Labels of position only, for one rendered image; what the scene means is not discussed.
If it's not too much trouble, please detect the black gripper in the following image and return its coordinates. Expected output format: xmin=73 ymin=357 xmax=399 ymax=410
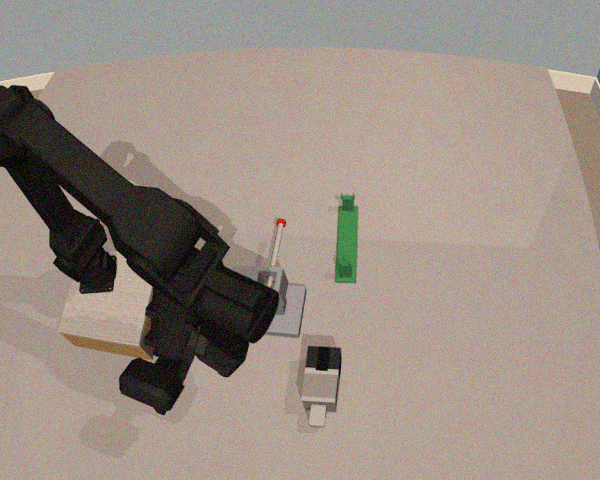
xmin=119 ymin=298 xmax=202 ymax=415

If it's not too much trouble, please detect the white pin with red cap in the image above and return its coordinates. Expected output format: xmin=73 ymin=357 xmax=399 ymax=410
xmin=266 ymin=218 xmax=286 ymax=289

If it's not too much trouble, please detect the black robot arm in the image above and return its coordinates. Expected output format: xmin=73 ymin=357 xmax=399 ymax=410
xmin=0 ymin=85 xmax=279 ymax=377

